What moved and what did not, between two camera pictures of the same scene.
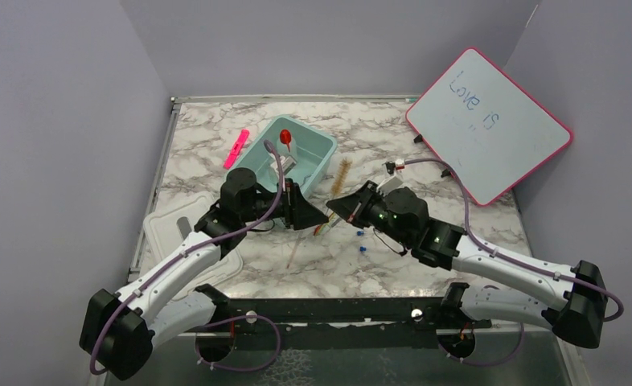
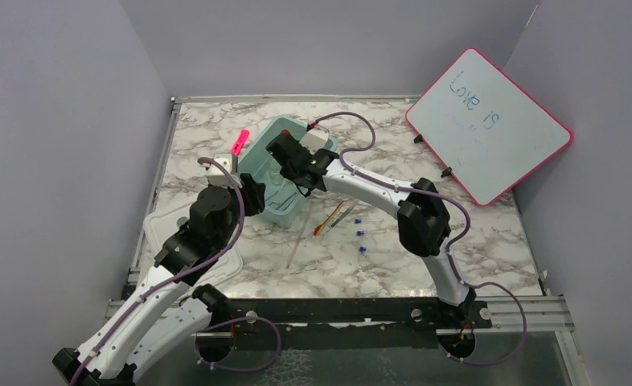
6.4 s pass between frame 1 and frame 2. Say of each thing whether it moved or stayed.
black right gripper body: moved
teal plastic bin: stayed
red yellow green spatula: stayed
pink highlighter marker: stayed
